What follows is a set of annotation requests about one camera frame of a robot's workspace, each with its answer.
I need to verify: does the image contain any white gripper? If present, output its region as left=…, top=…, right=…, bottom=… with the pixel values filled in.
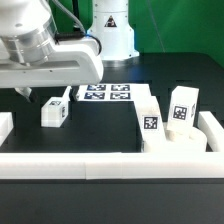
left=0, top=42, right=104, bottom=103

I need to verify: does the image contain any white left fence bar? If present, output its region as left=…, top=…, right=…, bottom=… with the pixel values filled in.
left=0, top=112, right=14, bottom=147

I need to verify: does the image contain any white marker sheet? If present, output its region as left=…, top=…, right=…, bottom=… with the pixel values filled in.
left=78, top=83, right=151, bottom=102

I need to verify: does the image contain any white front fence bar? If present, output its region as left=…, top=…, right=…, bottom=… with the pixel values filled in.
left=0, top=152, right=224, bottom=180

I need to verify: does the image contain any black gripper cable plug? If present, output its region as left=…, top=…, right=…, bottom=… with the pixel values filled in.
left=49, top=0, right=103, bottom=56

